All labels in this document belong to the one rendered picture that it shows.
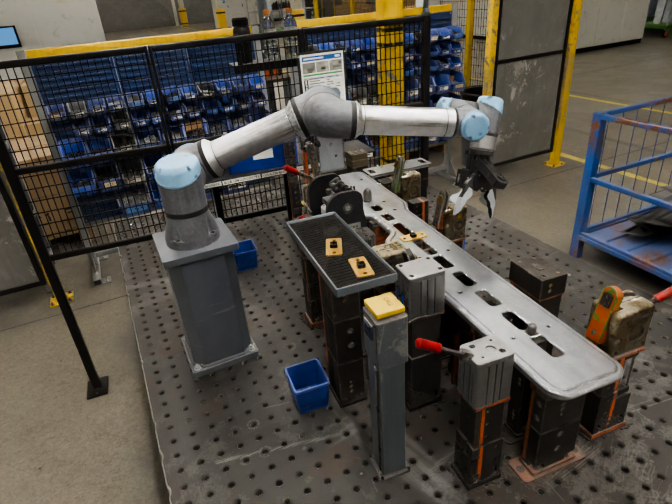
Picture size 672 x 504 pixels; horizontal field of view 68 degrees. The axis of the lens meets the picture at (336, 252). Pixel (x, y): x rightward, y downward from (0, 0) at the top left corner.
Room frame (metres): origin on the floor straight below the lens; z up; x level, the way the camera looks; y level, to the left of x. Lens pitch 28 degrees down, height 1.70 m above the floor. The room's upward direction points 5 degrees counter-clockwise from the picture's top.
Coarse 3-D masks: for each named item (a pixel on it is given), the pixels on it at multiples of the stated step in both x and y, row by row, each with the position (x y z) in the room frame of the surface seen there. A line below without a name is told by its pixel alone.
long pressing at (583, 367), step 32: (384, 192) 1.75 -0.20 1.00; (384, 224) 1.46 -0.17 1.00; (416, 224) 1.45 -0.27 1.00; (448, 256) 1.22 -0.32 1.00; (448, 288) 1.06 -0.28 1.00; (480, 288) 1.05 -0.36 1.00; (512, 288) 1.03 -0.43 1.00; (480, 320) 0.91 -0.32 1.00; (544, 320) 0.90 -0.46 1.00; (544, 352) 0.79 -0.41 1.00; (576, 352) 0.78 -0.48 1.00; (544, 384) 0.70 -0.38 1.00; (576, 384) 0.69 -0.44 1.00; (608, 384) 0.70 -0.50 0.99
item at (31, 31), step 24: (0, 0) 7.13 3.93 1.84; (24, 0) 7.23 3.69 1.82; (48, 0) 7.34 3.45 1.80; (72, 0) 7.45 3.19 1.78; (0, 24) 7.09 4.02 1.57; (24, 24) 7.20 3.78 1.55; (48, 24) 7.31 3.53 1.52; (72, 24) 7.42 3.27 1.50; (96, 24) 7.54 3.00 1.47; (0, 48) 7.03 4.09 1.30; (24, 48) 7.16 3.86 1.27; (0, 72) 7.01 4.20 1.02
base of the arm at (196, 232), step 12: (168, 216) 1.23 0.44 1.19; (180, 216) 1.22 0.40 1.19; (192, 216) 1.22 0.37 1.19; (204, 216) 1.25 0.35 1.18; (168, 228) 1.23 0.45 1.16; (180, 228) 1.21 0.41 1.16; (192, 228) 1.21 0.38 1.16; (204, 228) 1.23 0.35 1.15; (216, 228) 1.27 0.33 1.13; (168, 240) 1.22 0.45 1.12; (180, 240) 1.22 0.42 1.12; (192, 240) 1.20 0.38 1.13; (204, 240) 1.21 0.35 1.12; (216, 240) 1.25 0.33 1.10
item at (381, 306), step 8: (376, 296) 0.81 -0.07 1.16; (384, 296) 0.81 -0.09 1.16; (392, 296) 0.81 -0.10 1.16; (368, 304) 0.79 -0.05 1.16; (376, 304) 0.78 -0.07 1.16; (384, 304) 0.78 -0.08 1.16; (392, 304) 0.78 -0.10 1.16; (400, 304) 0.78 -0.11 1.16; (376, 312) 0.76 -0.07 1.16; (384, 312) 0.76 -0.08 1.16; (392, 312) 0.76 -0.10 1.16; (400, 312) 0.76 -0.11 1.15
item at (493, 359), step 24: (480, 360) 0.71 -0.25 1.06; (504, 360) 0.72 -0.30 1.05; (480, 384) 0.70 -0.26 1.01; (504, 384) 0.72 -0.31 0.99; (480, 408) 0.71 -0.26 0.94; (456, 432) 0.76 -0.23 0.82; (480, 432) 0.71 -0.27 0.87; (456, 456) 0.76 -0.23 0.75; (480, 456) 0.71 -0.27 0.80; (480, 480) 0.71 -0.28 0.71; (504, 480) 0.72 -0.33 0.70
